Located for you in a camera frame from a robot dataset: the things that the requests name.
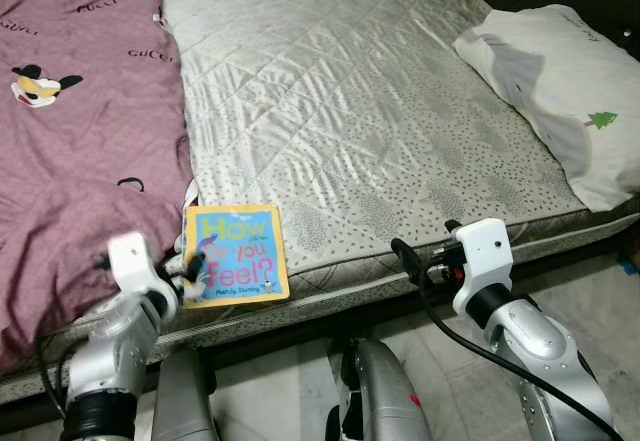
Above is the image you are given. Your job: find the blue yellow children's book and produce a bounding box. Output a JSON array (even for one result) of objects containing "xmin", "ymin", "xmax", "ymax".
[{"xmin": 183, "ymin": 204, "xmax": 291, "ymax": 309}]

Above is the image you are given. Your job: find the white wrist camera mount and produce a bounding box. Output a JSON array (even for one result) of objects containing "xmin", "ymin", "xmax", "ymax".
[
  {"xmin": 452, "ymin": 218, "xmax": 514, "ymax": 317},
  {"xmin": 107, "ymin": 231, "xmax": 171, "ymax": 302}
]

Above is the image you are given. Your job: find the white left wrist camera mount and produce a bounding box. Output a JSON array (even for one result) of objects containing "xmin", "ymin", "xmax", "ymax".
[{"xmin": 107, "ymin": 231, "xmax": 171, "ymax": 302}]

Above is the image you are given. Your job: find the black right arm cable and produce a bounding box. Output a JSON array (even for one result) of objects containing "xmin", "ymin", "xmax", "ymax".
[{"xmin": 405, "ymin": 256, "xmax": 621, "ymax": 441}]

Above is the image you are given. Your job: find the mauve cartoon print blanket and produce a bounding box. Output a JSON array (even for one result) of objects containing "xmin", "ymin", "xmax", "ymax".
[{"xmin": 0, "ymin": 0, "xmax": 196, "ymax": 377}]

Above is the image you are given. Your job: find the grey robot left leg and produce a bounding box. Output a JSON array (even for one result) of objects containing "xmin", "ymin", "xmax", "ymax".
[{"xmin": 150, "ymin": 346, "xmax": 221, "ymax": 441}]

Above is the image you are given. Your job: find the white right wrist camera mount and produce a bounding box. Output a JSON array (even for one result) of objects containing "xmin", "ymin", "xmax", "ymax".
[{"xmin": 452, "ymin": 218, "xmax": 514, "ymax": 317}]

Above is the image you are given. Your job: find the cream pillow green tree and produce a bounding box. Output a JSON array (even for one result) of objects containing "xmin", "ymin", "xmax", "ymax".
[{"xmin": 453, "ymin": 6, "xmax": 640, "ymax": 212}]

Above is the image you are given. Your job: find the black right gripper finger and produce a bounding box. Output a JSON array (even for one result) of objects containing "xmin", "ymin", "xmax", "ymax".
[{"xmin": 390, "ymin": 238, "xmax": 429, "ymax": 278}]

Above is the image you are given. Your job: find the grey quilted mattress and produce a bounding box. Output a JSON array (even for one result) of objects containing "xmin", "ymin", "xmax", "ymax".
[{"xmin": 0, "ymin": 0, "xmax": 640, "ymax": 402}]

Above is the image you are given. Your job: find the grey robot leg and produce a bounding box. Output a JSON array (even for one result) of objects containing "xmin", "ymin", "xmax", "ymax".
[
  {"xmin": 325, "ymin": 336, "xmax": 431, "ymax": 441},
  {"xmin": 150, "ymin": 346, "xmax": 221, "ymax": 441}
]

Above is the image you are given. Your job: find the grey robot right leg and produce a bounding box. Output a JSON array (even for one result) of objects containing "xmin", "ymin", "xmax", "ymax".
[{"xmin": 325, "ymin": 336, "xmax": 431, "ymax": 441}]

